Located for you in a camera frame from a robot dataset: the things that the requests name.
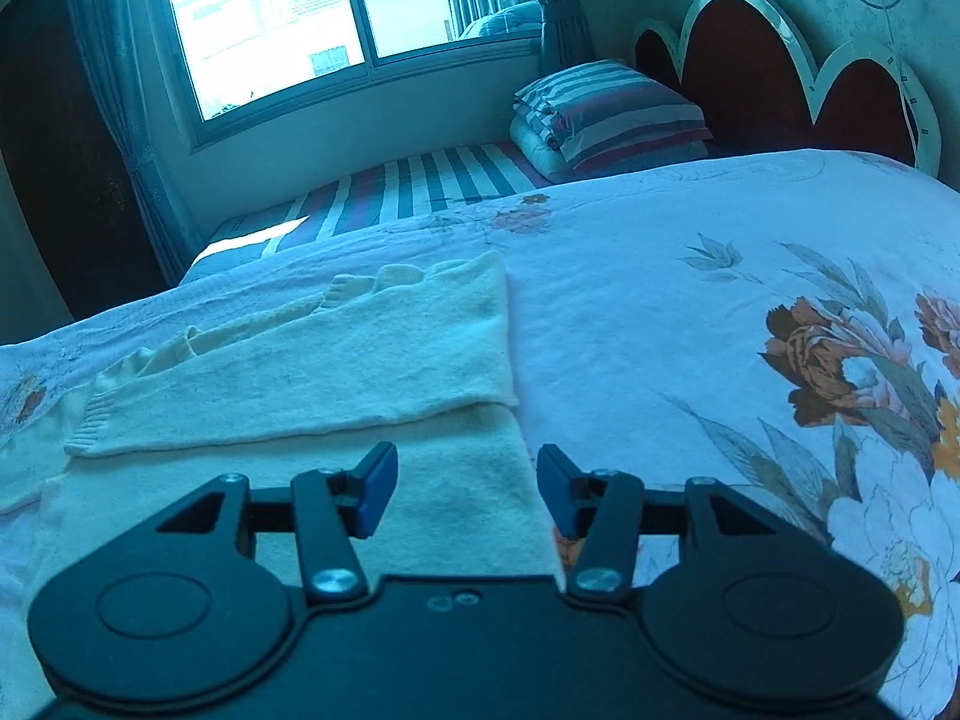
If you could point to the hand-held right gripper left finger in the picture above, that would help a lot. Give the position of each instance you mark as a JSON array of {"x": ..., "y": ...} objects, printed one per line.
[{"x": 376, "y": 486}]

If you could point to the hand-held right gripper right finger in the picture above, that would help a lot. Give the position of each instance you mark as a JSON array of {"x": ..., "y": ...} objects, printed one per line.
[{"x": 553, "y": 486}]

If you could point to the cream knit sweater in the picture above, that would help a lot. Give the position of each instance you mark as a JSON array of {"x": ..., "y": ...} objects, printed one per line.
[{"x": 337, "y": 360}]

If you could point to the bed with white sheet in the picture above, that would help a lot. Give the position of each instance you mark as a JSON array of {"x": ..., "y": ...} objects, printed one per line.
[{"x": 637, "y": 315}]

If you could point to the striped bed sheet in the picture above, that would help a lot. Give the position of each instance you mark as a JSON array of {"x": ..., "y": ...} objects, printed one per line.
[{"x": 420, "y": 180}]

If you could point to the striped pillow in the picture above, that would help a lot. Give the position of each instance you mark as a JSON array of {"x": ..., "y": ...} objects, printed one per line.
[{"x": 615, "y": 112}]

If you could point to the blue window curtain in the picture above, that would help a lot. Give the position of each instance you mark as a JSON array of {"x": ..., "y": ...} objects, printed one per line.
[
  {"x": 142, "y": 165},
  {"x": 559, "y": 7}
]

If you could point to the dark wooden wardrobe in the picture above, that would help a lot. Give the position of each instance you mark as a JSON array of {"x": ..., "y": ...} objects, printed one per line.
[{"x": 60, "y": 165}]

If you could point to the scalloped red headboard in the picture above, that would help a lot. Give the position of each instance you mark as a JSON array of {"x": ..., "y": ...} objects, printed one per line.
[{"x": 735, "y": 67}]

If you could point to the blue bundle on windowsill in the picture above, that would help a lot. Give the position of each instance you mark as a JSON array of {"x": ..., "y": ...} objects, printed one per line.
[{"x": 502, "y": 19}]

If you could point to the sliding glass window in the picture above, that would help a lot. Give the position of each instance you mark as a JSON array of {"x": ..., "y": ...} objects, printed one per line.
[{"x": 262, "y": 15}]

